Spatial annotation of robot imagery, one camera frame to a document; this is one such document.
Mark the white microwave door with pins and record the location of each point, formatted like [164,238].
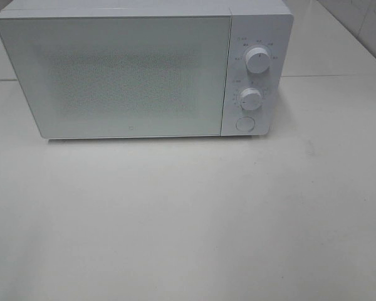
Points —
[120,77]

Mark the upper white power knob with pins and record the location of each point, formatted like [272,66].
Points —
[257,59]

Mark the round white door button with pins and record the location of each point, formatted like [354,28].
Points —
[245,124]

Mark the white timer knob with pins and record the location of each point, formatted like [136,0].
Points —
[251,99]

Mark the white microwave oven body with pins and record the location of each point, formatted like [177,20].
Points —
[252,23]

